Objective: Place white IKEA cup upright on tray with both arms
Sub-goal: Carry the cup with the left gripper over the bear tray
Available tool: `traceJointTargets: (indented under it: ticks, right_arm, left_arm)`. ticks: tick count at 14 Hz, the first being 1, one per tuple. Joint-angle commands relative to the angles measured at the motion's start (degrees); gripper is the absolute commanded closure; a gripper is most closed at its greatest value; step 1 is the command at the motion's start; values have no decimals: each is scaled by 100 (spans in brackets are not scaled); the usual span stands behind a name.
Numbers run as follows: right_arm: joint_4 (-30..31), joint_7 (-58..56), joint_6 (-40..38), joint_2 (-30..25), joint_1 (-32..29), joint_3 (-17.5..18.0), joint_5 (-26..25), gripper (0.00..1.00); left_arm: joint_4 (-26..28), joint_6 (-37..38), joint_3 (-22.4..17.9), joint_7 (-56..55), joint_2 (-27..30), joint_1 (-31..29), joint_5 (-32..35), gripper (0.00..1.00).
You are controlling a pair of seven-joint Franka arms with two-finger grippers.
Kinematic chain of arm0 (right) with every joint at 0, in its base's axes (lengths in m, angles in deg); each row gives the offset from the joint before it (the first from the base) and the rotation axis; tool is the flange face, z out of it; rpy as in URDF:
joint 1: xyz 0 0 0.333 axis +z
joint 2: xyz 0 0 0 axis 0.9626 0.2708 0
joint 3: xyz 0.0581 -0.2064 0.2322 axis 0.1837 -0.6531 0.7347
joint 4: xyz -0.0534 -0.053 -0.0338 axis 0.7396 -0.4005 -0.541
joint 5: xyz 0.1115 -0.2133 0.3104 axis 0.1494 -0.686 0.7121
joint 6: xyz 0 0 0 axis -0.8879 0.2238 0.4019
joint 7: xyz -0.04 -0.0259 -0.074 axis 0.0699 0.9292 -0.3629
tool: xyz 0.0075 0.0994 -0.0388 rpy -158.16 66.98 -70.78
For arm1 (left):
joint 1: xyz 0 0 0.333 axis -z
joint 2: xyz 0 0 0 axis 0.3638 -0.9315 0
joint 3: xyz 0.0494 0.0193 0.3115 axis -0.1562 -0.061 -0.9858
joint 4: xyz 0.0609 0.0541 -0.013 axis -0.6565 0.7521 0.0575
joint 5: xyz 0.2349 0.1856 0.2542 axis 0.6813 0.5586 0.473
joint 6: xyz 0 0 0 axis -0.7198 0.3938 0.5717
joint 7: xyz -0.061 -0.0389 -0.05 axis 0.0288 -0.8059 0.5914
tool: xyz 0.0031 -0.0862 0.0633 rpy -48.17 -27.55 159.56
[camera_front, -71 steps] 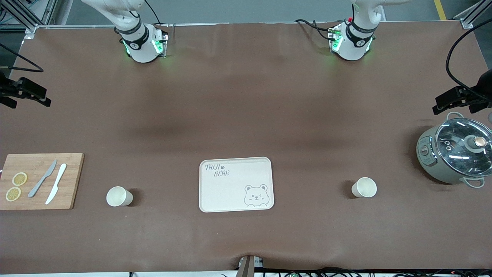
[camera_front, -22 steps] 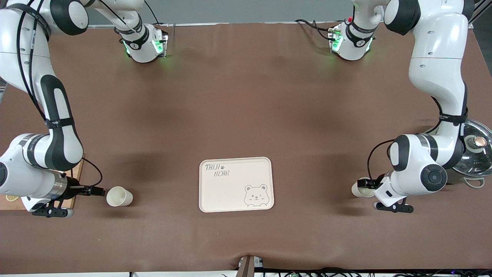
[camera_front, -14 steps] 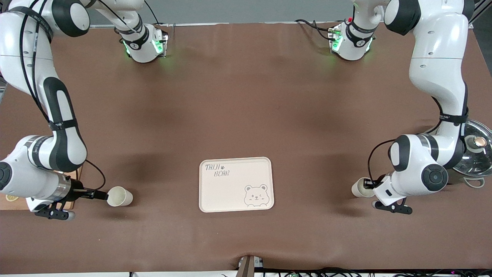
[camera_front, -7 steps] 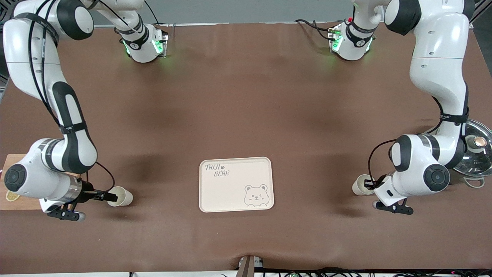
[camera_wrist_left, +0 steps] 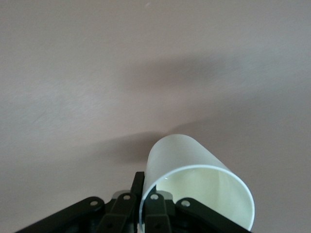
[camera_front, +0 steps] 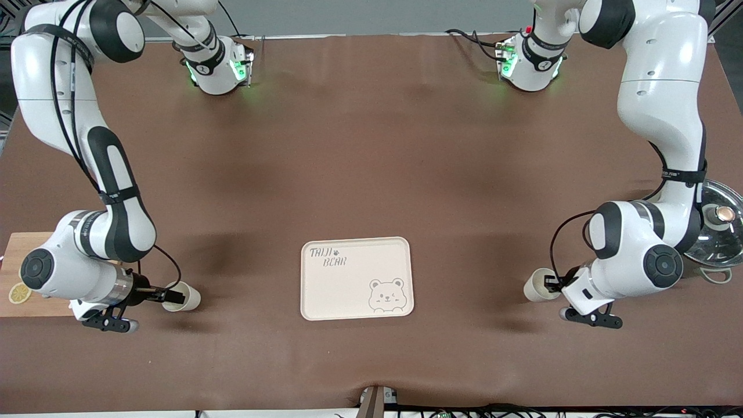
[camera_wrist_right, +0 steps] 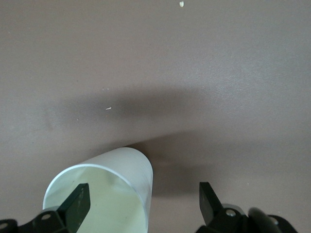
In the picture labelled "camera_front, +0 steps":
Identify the white IKEA cup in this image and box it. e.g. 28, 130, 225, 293
524, 268, 562, 302
161, 282, 201, 313

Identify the beige bear print tray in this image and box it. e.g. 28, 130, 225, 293
300, 236, 415, 321

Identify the bamboo cutting board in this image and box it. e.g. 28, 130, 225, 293
0, 232, 125, 318

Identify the glass pot lid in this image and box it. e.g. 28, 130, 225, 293
684, 179, 743, 269

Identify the brown table cover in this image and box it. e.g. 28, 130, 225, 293
0, 32, 743, 414

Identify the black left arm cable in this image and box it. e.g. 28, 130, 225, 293
550, 139, 674, 288

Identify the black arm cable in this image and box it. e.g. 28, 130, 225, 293
550, 139, 674, 288
49, 0, 182, 291

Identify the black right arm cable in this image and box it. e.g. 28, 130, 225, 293
49, 0, 182, 291

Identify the black left base cable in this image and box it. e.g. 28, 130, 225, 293
445, 28, 507, 62

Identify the black base cable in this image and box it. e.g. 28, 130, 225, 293
217, 0, 244, 39
445, 28, 507, 62

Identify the black right base cable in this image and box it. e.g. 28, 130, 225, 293
217, 0, 244, 39

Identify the aluminium frame profile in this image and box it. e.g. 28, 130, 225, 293
709, 0, 743, 41

